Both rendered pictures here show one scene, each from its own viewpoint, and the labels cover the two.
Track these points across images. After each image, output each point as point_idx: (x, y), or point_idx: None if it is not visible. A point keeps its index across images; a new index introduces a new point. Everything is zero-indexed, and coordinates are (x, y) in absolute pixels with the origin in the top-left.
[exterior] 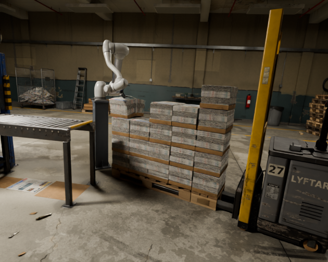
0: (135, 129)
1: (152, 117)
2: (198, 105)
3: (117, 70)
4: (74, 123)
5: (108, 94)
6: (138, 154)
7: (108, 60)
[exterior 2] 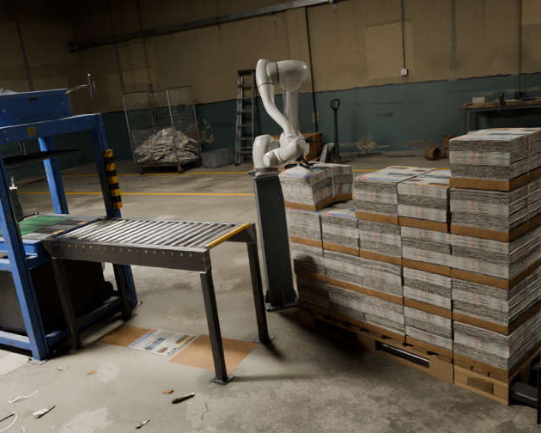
0: (332, 232)
1: (360, 209)
2: None
3: (285, 120)
4: (218, 232)
5: None
6: (343, 283)
7: (267, 101)
